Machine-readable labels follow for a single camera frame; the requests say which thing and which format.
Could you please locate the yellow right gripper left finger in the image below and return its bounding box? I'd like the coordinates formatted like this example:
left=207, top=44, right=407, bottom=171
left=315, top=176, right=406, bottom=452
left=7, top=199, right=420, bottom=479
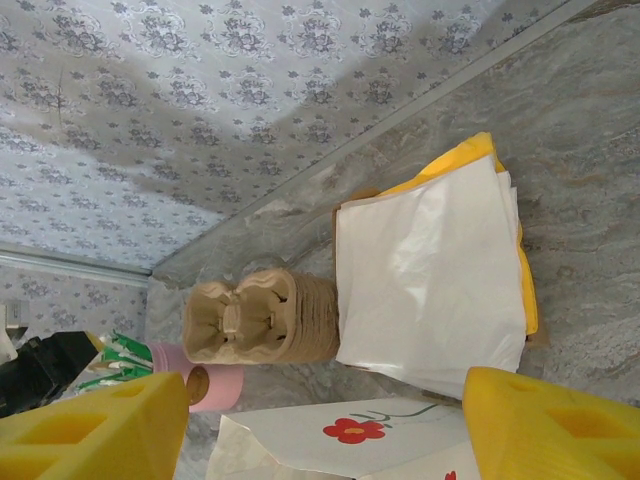
left=0, top=372, right=191, bottom=480

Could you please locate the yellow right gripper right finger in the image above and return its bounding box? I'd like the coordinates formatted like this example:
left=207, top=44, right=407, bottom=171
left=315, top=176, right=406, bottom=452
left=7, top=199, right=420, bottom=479
left=462, top=366, right=640, bottom=480

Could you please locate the white flower print paper bag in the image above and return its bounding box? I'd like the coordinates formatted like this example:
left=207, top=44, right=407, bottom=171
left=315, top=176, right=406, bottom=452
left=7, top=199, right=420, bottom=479
left=203, top=397, right=482, bottom=480

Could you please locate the green white wrapped straw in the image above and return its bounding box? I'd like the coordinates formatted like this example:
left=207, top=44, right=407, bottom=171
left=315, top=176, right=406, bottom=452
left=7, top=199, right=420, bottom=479
left=74, top=372, right=152, bottom=397
left=106, top=347, right=154, bottom=374
left=102, top=328, right=151, bottom=352

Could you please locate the stack of white paper sheets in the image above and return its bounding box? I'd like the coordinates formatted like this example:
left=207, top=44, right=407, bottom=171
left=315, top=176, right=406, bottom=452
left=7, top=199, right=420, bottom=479
left=335, top=169, right=529, bottom=401

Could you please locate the pink straw holder cup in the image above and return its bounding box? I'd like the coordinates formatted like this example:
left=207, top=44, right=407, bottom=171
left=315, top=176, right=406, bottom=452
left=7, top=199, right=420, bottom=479
left=148, top=342, right=246, bottom=414

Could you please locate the stack of pulp cup carriers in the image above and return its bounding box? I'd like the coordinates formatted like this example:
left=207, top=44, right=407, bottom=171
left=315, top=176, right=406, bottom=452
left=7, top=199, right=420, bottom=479
left=182, top=268, right=343, bottom=366

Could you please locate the yellow paper sheet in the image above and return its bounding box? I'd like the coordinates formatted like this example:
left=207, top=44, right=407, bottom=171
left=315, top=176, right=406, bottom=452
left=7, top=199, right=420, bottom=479
left=378, top=130, right=540, bottom=337

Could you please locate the aluminium left frame post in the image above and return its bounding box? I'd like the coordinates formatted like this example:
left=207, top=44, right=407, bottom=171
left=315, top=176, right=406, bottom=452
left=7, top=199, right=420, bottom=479
left=0, top=251, right=152, bottom=290

